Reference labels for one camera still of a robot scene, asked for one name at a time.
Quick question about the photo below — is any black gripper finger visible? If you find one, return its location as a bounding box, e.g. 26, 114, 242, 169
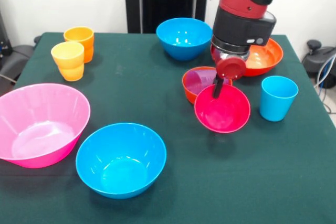
212, 74, 224, 100

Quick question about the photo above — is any blue and white cable bundle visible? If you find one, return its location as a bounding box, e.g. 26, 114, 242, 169
313, 54, 336, 116

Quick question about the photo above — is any purple plastic cup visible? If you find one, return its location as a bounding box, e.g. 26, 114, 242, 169
183, 68, 219, 96

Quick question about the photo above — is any orange plastic cup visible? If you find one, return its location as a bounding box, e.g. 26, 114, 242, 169
63, 26, 95, 63

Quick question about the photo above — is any black stand base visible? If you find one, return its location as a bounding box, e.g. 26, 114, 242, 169
0, 36, 41, 83
301, 39, 336, 89

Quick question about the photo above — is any light blue plastic cup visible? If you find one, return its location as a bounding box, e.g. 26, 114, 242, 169
259, 76, 299, 122

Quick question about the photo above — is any large orange-red plastic bowl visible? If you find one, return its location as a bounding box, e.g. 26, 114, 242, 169
241, 37, 284, 77

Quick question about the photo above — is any black equipment box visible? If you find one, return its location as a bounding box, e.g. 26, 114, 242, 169
0, 11, 12, 57

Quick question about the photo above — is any blue plastic bowl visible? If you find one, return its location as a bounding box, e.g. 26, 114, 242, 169
155, 17, 213, 61
75, 122, 167, 200

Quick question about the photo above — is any large pink plastic bowl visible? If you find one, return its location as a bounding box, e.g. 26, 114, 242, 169
0, 83, 91, 169

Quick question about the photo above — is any small orange-red plastic bowl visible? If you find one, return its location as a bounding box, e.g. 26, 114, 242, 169
182, 66, 234, 105

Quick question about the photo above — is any dark green tablecloth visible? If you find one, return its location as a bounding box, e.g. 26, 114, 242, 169
0, 31, 336, 224

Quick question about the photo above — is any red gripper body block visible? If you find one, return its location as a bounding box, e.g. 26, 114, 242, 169
211, 43, 250, 81

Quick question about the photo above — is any small crimson plastic bowl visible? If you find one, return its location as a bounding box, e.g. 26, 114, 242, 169
194, 83, 251, 134

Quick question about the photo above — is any yellow plastic cup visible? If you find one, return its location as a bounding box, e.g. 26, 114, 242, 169
50, 41, 85, 82

